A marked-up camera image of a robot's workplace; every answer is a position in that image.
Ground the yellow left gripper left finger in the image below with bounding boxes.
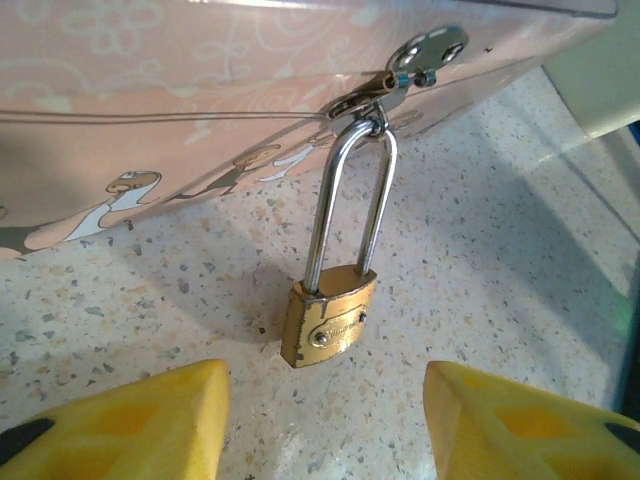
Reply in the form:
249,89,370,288
0,358,233,480

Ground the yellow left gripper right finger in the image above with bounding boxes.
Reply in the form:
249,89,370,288
423,360,640,480

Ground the brass padlock with long shackle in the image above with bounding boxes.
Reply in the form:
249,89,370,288
279,115,400,370

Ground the pink tin box with cartoon couple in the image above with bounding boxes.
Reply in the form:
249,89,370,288
0,0,619,262

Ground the silver hasp latch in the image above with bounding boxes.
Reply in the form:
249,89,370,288
327,24,471,136

